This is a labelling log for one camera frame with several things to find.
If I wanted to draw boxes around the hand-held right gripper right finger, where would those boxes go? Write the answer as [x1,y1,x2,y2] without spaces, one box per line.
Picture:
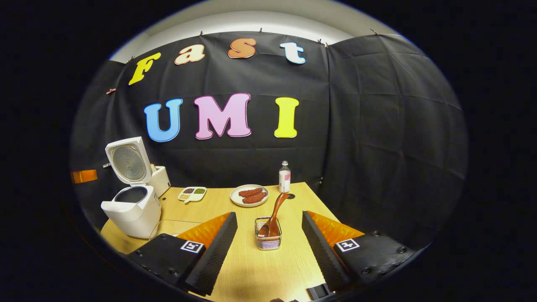
[301,211,416,292]

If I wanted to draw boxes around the metal wire chopstick holder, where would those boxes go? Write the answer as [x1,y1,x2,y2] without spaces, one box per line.
[255,216,282,251]

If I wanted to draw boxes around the brown wooden spoon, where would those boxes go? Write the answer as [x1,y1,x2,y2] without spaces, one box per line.
[258,193,291,238]

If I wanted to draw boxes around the white rice cooker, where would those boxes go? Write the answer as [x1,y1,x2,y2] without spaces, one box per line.
[101,137,162,239]

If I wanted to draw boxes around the white round plate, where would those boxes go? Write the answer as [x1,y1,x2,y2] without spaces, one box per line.
[230,185,269,208]

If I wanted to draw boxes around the clear bottle with pink label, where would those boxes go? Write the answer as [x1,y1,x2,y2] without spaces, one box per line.
[279,161,291,193]

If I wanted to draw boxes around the white toaster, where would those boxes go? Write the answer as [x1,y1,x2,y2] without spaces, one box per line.
[147,166,171,198]

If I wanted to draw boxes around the clear plastic rice container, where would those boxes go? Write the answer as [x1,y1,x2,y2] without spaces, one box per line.
[148,219,206,242]

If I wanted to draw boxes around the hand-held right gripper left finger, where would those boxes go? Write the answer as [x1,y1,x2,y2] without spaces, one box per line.
[126,212,238,296]

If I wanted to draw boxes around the white divided grain dish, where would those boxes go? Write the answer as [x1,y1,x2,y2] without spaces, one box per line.
[178,187,207,204]

